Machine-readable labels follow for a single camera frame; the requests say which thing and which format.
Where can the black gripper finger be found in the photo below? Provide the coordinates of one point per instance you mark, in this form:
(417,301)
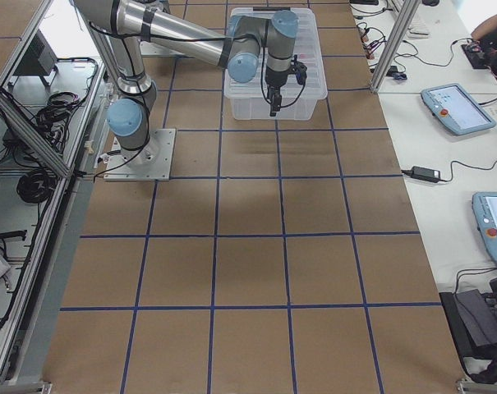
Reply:
(275,101)

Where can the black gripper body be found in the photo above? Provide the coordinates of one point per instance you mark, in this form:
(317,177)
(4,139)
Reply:
(273,81)

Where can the blue teach pendant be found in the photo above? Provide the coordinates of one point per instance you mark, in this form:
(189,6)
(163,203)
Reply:
(456,110)
(484,206)

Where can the clear plastic storage box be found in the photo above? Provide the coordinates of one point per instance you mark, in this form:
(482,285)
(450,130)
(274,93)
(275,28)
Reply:
(272,106)

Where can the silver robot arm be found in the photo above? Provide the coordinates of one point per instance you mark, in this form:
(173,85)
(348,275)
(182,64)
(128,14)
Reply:
(252,45)

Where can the aluminium frame post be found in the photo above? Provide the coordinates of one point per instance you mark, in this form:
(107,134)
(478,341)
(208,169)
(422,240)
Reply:
(395,38)

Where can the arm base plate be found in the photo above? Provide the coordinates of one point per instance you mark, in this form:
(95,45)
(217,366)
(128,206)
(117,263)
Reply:
(153,163)
(155,50)

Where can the black power adapter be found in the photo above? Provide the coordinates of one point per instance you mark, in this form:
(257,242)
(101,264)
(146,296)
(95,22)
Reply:
(423,174)

